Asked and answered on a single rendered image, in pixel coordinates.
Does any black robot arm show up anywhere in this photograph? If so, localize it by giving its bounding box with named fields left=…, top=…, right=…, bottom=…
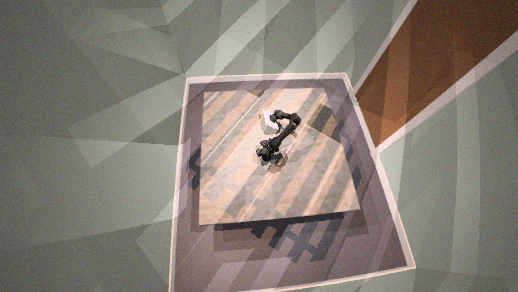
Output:
left=260, top=109, right=302, bottom=158

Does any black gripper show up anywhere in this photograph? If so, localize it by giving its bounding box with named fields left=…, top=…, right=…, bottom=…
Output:
left=256, top=148, right=279, bottom=157

